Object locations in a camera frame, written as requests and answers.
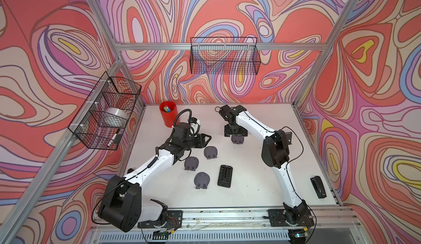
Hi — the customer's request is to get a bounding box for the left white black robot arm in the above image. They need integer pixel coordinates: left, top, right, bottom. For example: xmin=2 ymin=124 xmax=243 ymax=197
xmin=95 ymin=109 xmax=212 ymax=233

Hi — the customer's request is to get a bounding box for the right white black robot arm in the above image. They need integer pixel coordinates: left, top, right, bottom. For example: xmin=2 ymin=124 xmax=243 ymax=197
xmin=216 ymin=105 xmax=315 ymax=228

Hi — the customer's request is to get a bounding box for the grey folded phone stand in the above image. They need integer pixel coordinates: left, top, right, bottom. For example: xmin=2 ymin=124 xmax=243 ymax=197
xmin=231 ymin=135 xmax=244 ymax=145
xmin=184 ymin=157 xmax=199 ymax=172
xmin=204 ymin=146 xmax=218 ymax=160
xmin=194 ymin=172 xmax=210 ymax=189

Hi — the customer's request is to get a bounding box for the black rectangular phone stand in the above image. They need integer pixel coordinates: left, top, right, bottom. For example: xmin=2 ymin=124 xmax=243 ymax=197
xmin=217 ymin=165 xmax=233 ymax=188

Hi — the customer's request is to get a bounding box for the red cylindrical pen cup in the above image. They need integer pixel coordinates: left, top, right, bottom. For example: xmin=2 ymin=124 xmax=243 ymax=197
xmin=159 ymin=101 xmax=178 ymax=128

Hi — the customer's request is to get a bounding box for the white marker in basket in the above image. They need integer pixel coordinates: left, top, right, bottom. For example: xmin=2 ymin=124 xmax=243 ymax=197
xmin=107 ymin=132 xmax=118 ymax=147

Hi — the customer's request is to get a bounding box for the black stapler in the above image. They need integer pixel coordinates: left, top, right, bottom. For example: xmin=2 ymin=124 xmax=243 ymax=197
xmin=310 ymin=176 xmax=327 ymax=199

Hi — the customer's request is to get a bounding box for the rear black wire basket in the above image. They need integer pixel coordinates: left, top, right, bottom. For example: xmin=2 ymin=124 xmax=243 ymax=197
xmin=190 ymin=36 xmax=262 ymax=75

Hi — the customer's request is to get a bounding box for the black wire basket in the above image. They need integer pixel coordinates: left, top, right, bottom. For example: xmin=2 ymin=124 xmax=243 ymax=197
xmin=190 ymin=36 xmax=262 ymax=75
xmin=68 ymin=72 xmax=141 ymax=151

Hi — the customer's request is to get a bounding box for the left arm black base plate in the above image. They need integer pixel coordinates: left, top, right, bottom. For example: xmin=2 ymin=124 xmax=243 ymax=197
xmin=137 ymin=210 xmax=183 ymax=230

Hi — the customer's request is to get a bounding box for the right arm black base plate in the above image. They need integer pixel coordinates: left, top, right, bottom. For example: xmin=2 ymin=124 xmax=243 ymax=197
xmin=264 ymin=208 xmax=315 ymax=228

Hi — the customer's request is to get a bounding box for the left black wire basket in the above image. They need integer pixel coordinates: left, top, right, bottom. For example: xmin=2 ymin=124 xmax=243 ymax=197
xmin=68 ymin=72 xmax=141 ymax=151

